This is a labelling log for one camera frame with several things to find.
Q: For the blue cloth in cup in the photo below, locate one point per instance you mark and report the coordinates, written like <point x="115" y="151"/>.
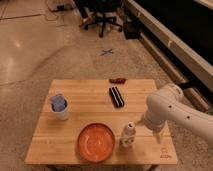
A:
<point x="58" y="103"/>

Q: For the white cup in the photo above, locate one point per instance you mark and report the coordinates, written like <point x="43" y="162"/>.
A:
<point x="62" y="115"/>

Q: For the orange round plate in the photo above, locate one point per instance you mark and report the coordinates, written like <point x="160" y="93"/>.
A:
<point x="96" y="142"/>

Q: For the black office chair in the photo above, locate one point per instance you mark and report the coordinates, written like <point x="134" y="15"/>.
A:
<point x="95" y="11"/>

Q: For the black rectangular box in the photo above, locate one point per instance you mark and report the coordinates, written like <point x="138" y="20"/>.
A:
<point x="116" y="97"/>

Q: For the dark red small object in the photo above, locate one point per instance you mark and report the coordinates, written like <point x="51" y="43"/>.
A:
<point x="118" y="80"/>

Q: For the black box on floor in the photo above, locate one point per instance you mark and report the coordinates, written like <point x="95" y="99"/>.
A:
<point x="130" y="31"/>

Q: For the small white bottle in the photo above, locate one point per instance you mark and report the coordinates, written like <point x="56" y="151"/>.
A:
<point x="128" y="134"/>

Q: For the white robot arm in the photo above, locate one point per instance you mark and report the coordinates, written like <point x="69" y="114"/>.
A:
<point x="165" y="104"/>

